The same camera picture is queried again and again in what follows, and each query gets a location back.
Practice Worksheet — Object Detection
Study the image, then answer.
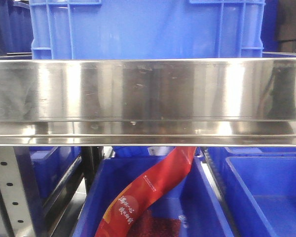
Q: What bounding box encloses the blue bin lower right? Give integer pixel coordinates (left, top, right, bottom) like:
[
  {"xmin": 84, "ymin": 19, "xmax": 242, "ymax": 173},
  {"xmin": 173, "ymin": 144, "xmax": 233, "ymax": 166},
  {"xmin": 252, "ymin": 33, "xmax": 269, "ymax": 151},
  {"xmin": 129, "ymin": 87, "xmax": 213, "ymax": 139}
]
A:
[{"xmin": 207, "ymin": 147, "xmax": 296, "ymax": 237}]

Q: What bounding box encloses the blue bin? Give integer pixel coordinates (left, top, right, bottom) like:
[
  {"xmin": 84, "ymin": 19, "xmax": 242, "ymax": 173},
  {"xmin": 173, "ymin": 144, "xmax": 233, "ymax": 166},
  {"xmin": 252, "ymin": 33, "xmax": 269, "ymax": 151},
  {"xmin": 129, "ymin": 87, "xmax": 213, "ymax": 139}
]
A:
[
  {"xmin": 74, "ymin": 154, "xmax": 233, "ymax": 237},
  {"xmin": 29, "ymin": 146, "xmax": 81, "ymax": 199},
  {"xmin": 207, "ymin": 147, "xmax": 296, "ymax": 237}
]

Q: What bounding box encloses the red printed banner strip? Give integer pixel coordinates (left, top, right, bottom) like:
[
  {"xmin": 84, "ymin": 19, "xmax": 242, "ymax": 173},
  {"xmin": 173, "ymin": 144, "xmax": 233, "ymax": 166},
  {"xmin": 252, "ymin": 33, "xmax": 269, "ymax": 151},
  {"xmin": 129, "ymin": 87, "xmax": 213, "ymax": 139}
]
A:
[{"xmin": 95, "ymin": 146, "xmax": 196, "ymax": 237}]

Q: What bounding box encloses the large blue crate on shelf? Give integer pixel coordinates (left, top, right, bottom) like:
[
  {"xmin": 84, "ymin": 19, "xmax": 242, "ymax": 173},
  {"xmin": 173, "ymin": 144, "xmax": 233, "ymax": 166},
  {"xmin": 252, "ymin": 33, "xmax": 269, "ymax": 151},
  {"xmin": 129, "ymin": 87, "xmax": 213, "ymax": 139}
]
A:
[{"xmin": 29, "ymin": 0, "xmax": 265, "ymax": 59}]

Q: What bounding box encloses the blue bin lower centre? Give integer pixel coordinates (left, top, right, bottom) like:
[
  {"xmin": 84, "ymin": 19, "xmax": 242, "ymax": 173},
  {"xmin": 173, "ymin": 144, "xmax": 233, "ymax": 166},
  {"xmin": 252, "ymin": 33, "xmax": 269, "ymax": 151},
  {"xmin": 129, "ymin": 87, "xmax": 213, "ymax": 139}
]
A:
[{"xmin": 74, "ymin": 154, "xmax": 233, "ymax": 237}]

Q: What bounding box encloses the perforated grey shelf upright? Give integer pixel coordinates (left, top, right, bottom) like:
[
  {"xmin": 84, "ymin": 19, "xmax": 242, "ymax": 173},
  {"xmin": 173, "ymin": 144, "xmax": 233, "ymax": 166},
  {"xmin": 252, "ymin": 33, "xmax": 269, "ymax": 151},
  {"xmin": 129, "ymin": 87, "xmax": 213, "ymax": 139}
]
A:
[{"xmin": 0, "ymin": 146, "xmax": 45, "ymax": 237}]

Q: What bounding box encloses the blue bin lower left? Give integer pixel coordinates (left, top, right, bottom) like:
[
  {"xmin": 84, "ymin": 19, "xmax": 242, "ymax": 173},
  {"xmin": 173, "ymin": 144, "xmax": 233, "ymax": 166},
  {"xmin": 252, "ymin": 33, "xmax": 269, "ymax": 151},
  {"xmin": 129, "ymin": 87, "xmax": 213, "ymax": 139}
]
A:
[{"xmin": 29, "ymin": 146, "xmax": 81, "ymax": 199}]

